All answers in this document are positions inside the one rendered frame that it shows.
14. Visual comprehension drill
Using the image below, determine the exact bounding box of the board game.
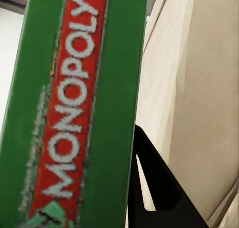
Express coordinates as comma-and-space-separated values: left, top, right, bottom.
0, 0, 148, 228

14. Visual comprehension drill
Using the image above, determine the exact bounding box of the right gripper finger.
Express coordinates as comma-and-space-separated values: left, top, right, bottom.
127, 125, 209, 228

